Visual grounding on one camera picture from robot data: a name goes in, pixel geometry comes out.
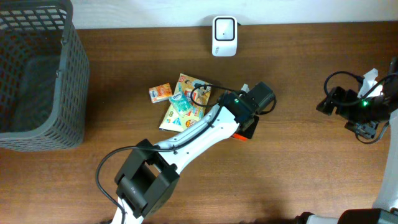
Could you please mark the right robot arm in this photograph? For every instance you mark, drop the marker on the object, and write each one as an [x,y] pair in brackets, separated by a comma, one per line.
[384,208]

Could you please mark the orange tissue pack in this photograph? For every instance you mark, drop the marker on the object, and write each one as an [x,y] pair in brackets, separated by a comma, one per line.
[160,93]

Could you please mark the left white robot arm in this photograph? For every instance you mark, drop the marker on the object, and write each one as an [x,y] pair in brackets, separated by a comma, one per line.
[149,175]

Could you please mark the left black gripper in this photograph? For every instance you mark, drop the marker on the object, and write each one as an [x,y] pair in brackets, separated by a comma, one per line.
[249,125]

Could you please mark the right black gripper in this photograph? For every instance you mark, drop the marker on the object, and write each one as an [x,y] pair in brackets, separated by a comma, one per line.
[367,129]

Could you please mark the yellow snack bag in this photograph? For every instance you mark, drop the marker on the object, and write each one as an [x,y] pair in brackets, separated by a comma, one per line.
[172,121]

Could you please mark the white barcode scanner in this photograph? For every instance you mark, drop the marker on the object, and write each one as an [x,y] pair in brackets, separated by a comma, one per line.
[224,36]

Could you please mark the red Hacks candy bag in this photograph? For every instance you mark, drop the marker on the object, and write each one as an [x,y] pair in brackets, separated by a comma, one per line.
[239,137]

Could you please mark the green Kleenex tissue pack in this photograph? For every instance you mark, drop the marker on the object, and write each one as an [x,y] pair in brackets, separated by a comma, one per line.
[181,104]

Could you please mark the grey plastic mesh basket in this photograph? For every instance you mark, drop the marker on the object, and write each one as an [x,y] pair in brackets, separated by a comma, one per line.
[45,75]

